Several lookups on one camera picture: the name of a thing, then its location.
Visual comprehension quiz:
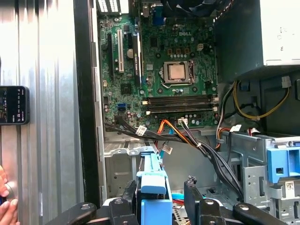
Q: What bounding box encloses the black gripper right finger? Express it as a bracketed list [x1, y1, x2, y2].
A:
[184, 175, 284, 225]

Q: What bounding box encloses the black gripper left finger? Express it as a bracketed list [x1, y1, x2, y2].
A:
[52, 180, 141, 225]

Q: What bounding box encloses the hard disk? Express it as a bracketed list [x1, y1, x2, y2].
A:
[135, 145, 174, 225]

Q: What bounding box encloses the silver disk bay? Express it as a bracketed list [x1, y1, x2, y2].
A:
[103, 139, 169, 202]

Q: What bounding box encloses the person's hand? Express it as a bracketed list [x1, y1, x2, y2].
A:
[0, 165, 20, 225]

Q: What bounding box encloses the silver optical drive cage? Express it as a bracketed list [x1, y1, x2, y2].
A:
[220, 130, 300, 225]

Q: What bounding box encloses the black RAM slot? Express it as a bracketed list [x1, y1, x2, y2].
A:
[146, 94, 218, 99]
[150, 104, 219, 109]
[145, 108, 220, 115]
[142, 98, 219, 104]

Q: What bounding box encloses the blue plastic drive latch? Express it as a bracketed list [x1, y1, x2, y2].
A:
[266, 145, 300, 185]

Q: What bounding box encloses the green motherboard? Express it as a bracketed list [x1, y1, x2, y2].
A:
[98, 7, 220, 131]

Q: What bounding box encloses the black PC case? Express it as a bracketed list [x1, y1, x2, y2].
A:
[74, 0, 300, 225]

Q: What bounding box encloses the silver CPU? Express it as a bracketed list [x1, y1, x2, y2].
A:
[169, 65, 187, 80]

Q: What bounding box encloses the metal socket cover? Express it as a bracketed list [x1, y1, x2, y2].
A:
[163, 60, 195, 84]

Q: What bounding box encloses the CPU socket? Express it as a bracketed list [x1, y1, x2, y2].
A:
[162, 60, 195, 85]

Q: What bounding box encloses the black smartphone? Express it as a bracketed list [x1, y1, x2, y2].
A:
[0, 86, 30, 125]

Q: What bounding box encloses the black graphics card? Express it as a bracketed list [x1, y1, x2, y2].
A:
[131, 31, 143, 91]

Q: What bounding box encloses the black expansion slot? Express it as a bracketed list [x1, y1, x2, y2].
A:
[107, 33, 115, 82]

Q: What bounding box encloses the white expansion slot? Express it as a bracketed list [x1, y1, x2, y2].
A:
[117, 29, 125, 73]

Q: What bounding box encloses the grey power supply unit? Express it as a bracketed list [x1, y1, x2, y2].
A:
[214, 0, 300, 80]

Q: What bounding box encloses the blue VGA port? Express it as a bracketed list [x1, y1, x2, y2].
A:
[151, 6, 165, 26]

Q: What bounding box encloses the black case fan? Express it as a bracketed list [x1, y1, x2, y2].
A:
[163, 0, 218, 19]

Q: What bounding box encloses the multicoloured wire bundle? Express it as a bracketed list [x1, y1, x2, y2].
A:
[216, 125, 232, 150]

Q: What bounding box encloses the blue data wire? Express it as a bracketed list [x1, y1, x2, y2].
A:
[160, 123, 188, 203]

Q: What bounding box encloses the black wire bundle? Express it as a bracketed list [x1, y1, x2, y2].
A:
[105, 115, 246, 203]

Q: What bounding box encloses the orange red power wire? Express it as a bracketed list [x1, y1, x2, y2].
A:
[158, 119, 203, 213]

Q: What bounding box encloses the yellow wire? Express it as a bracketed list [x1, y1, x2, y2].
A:
[232, 80, 291, 122]

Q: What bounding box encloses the wire locking lever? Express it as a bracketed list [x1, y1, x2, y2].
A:
[163, 82, 188, 89]

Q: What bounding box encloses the red black twisted wire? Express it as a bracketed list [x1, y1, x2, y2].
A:
[217, 0, 236, 18]

